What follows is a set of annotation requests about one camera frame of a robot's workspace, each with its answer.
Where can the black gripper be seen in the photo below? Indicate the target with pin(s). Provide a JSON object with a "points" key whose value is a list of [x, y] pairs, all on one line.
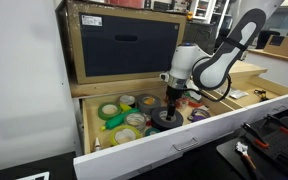
{"points": [[172, 96]]}

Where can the large black tape roll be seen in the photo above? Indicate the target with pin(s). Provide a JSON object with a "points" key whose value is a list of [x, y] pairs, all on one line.
{"points": [[160, 120]]}

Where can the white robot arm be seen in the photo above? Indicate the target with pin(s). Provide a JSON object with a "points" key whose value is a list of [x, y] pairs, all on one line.
{"points": [[210, 71]]}

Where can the small teal tape roll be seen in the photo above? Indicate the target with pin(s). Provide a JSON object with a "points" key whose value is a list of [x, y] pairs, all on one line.
{"points": [[151, 131]]}

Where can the silver tape roll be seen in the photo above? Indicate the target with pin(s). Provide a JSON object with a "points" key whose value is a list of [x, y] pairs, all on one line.
{"points": [[136, 120]]}

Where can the yellow-green tape roll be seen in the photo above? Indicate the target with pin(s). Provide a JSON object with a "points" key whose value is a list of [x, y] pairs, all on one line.
{"points": [[123, 134]]}

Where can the white left drawer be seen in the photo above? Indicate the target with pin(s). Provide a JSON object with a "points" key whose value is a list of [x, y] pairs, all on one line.
{"points": [[135, 157]]}

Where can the white drawer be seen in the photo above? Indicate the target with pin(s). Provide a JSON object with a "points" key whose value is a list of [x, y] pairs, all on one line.
{"points": [[135, 157], [276, 93]]}

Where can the green tape roll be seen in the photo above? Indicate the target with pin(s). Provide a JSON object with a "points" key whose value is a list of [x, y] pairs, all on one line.
{"points": [[108, 110]]}

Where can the white right drawer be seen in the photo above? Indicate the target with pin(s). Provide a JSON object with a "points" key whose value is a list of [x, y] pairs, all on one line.
{"points": [[276, 93]]}

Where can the green bottle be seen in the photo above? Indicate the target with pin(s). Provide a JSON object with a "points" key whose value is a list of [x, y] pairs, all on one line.
{"points": [[117, 120]]}

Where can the silver foil bag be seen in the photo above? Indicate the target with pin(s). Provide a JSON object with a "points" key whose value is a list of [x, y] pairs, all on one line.
{"points": [[237, 94]]}

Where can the small orange black clamp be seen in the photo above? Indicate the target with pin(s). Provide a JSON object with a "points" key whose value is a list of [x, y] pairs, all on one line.
{"points": [[259, 140]]}

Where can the white glue tube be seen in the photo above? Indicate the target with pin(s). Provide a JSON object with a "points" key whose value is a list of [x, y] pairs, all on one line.
{"points": [[97, 145]]}

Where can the yellow black spring clamp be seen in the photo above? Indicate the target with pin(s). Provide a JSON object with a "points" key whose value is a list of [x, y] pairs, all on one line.
{"points": [[261, 94]]}

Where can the large cardboard box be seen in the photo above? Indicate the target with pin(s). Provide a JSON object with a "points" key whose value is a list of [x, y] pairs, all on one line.
{"points": [[111, 43]]}

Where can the black pegboard mat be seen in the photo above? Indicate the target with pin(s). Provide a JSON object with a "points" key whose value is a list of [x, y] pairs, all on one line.
{"points": [[260, 153]]}

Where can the large orange black clamp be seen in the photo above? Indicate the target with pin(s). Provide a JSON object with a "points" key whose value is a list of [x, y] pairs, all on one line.
{"points": [[272, 119]]}

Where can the grey duct tape roll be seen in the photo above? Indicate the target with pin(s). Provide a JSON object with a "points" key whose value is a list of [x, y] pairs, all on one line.
{"points": [[147, 103]]}

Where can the orange handled wrench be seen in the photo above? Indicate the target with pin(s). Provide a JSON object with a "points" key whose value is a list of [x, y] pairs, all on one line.
{"points": [[243, 150]]}

